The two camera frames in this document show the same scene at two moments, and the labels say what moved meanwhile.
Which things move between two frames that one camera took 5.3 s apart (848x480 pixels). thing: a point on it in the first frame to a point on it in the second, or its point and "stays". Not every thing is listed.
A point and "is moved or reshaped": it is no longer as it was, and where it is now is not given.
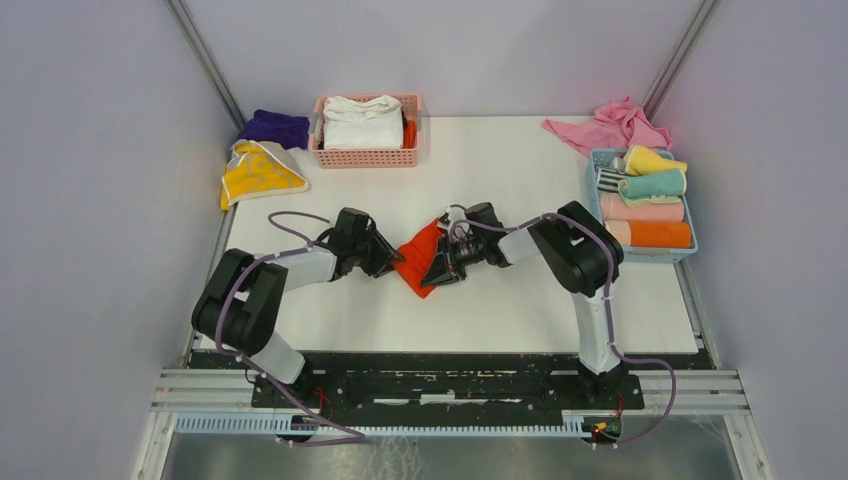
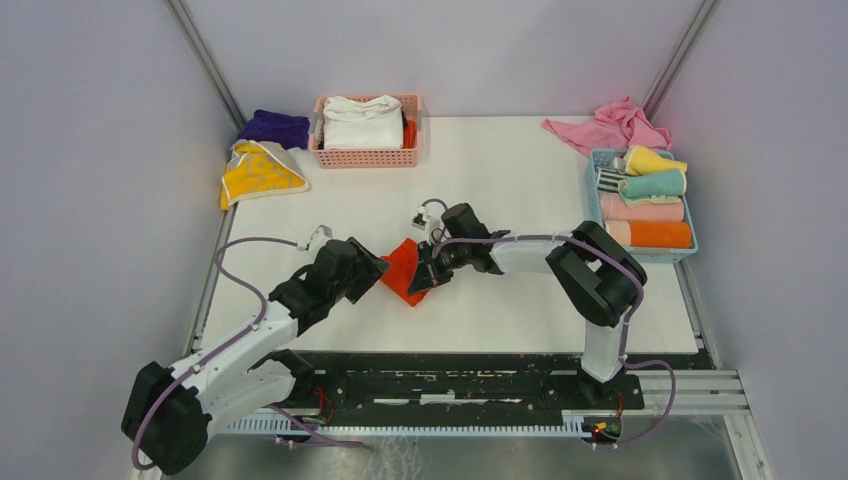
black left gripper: [385, 254] to [370, 263]
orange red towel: [417, 250] is moved or reshaped
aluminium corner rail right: [694, 27] stays
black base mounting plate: [455, 381] stays
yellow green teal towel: [663, 188] stays
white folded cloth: [363, 122] stays
